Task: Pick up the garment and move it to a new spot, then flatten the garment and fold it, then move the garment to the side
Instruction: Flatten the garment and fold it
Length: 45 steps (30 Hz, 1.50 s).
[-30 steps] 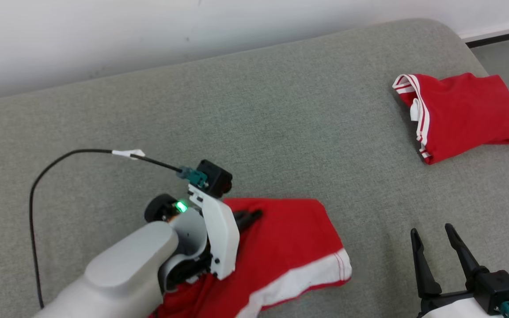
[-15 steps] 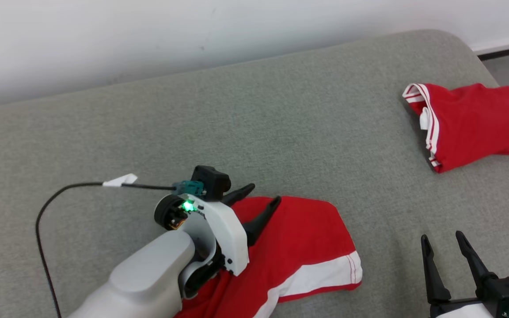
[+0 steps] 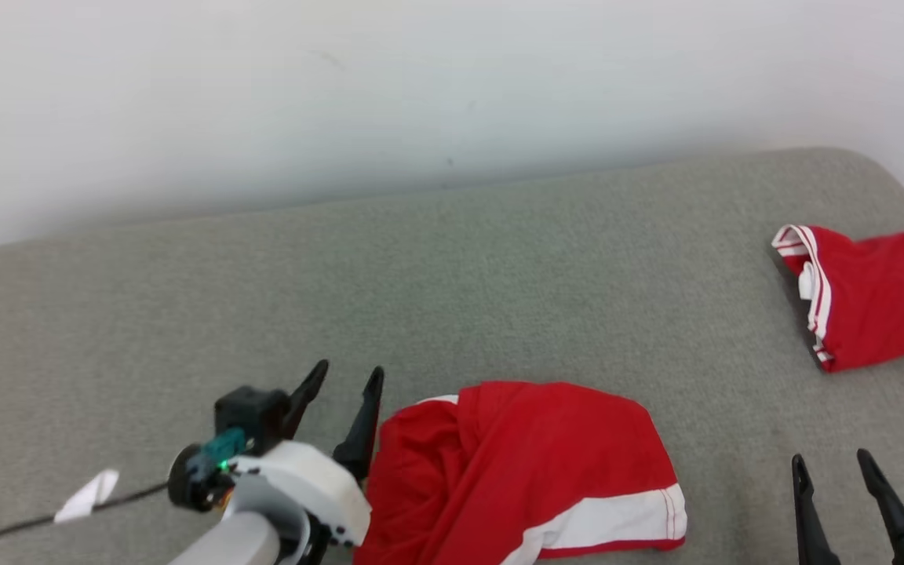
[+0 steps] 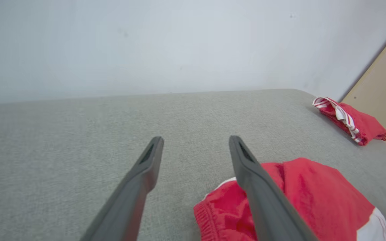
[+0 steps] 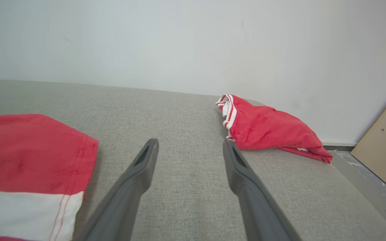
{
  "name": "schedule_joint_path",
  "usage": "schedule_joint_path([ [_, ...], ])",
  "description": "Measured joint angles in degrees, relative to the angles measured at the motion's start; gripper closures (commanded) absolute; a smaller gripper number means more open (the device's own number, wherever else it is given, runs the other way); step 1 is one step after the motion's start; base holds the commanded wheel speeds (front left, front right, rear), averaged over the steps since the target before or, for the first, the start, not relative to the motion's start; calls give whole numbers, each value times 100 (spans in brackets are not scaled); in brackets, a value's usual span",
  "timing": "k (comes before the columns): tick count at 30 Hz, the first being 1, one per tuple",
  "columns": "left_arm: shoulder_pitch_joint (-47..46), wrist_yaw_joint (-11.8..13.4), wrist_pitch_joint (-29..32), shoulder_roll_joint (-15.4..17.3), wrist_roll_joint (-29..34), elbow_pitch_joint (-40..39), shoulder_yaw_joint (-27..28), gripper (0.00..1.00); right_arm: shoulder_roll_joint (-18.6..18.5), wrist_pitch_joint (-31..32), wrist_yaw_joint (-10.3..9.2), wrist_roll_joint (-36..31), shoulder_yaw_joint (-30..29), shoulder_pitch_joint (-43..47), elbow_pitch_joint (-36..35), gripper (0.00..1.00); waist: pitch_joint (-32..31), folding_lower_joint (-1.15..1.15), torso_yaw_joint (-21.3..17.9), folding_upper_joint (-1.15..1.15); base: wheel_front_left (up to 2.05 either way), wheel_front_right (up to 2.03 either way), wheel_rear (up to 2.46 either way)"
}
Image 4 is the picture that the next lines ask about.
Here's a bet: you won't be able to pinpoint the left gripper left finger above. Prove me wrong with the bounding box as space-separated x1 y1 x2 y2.
81 136 164 241

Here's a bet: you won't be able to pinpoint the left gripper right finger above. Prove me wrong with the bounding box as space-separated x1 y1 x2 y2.
229 135 318 241

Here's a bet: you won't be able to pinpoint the red white sports shorts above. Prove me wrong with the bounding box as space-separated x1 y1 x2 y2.
193 157 386 241

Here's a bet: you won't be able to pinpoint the red white basketball jersey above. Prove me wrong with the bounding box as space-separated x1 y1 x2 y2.
313 97 386 146

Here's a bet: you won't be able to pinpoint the grey fabric sofa seat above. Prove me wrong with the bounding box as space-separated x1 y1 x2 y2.
0 88 386 241

